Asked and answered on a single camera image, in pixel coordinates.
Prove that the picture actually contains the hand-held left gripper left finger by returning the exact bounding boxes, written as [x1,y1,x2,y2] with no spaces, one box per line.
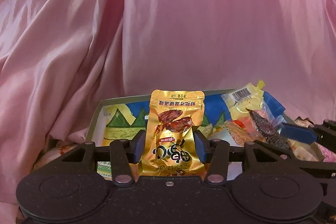
[54,129,146,186]

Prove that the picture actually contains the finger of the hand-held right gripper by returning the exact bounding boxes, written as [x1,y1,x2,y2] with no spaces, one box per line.
[281,120,336,154]
[253,140,336,180]

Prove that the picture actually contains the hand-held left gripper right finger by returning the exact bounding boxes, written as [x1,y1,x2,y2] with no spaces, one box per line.
[194,129,285,186]

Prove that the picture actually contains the clear packet with dark snack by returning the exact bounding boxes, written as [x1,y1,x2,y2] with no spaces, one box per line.
[222,88,292,151]

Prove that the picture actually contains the round biscuit packet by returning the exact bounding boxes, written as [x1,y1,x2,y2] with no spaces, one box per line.
[96,160,113,180]

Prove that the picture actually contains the gold snack packet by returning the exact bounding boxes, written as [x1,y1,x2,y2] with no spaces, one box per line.
[136,89,210,180]

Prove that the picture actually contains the grey cardboard box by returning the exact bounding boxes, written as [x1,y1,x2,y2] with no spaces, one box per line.
[88,88,326,180]

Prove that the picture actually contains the floral bedsheet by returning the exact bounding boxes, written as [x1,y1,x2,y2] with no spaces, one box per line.
[31,115,326,180]

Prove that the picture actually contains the pink curtain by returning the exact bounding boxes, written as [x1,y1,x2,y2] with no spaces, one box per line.
[0,0,336,224]

